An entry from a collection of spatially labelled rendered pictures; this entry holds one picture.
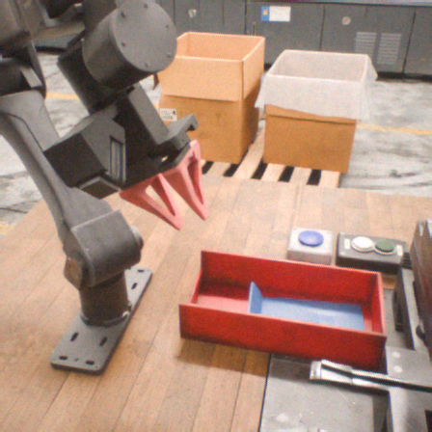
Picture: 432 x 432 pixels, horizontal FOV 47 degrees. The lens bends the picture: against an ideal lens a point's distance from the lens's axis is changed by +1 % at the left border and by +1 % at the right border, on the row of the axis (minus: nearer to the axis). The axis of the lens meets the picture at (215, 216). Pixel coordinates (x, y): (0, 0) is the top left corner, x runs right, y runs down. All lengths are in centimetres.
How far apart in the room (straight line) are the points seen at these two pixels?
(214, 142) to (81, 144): 238
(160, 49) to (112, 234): 26
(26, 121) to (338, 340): 46
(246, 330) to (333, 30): 435
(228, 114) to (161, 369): 216
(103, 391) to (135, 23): 41
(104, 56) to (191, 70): 225
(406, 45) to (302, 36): 91
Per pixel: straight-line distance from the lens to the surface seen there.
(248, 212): 91
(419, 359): 56
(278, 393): 61
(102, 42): 41
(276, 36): 492
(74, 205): 61
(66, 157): 41
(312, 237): 78
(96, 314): 66
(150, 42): 41
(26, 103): 67
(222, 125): 271
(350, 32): 485
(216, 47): 317
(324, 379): 52
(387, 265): 78
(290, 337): 62
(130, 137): 46
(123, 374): 63
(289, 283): 71
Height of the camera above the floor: 138
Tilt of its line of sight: 32 degrees down
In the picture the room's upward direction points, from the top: straight up
